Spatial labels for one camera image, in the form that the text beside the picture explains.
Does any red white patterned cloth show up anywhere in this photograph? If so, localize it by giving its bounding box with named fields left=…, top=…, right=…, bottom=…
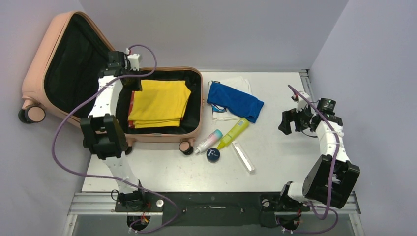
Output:
left=127, top=91, right=136, bottom=128

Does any yellow-green tube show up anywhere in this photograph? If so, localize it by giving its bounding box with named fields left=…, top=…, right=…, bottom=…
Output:
left=216, top=118, right=250, bottom=150

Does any pink hard-shell suitcase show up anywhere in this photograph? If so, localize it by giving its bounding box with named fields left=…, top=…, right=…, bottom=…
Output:
left=18, top=11, right=203, bottom=155

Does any dark blue round tin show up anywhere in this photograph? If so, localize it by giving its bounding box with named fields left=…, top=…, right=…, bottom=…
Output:
left=206, top=148, right=220, bottom=163

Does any yellow cloth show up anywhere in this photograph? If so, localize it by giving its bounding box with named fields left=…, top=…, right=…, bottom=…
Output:
left=127, top=80, right=191, bottom=129

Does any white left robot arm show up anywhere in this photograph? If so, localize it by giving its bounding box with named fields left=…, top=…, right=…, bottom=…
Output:
left=80, top=51, right=147, bottom=211

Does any pink teal bottle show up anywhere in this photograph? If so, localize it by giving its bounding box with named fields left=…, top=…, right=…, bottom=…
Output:
left=194, top=129, right=223, bottom=154

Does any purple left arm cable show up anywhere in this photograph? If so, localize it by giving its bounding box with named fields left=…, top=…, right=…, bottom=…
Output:
left=51, top=44, right=179, bottom=235

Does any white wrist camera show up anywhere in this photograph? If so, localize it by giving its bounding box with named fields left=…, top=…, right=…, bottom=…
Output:
left=291, top=91, right=312, bottom=113
left=125, top=48, right=142, bottom=71

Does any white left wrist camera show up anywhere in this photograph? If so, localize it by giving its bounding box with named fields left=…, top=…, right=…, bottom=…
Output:
left=125, top=48, right=142, bottom=71

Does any white blue printed cloth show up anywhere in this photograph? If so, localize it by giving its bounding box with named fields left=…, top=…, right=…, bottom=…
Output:
left=208, top=76, right=252, bottom=121

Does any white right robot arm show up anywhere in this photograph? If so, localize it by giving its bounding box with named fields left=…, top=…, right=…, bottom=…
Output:
left=278, top=95, right=360, bottom=210

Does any aluminium front rail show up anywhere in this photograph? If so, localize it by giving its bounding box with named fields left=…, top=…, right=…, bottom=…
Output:
left=68, top=191, right=361, bottom=215

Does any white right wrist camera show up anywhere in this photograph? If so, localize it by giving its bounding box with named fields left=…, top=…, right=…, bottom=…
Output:
left=291, top=91, right=312, bottom=113

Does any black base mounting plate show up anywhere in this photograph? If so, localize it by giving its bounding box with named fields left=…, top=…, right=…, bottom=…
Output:
left=114, top=192, right=310, bottom=230

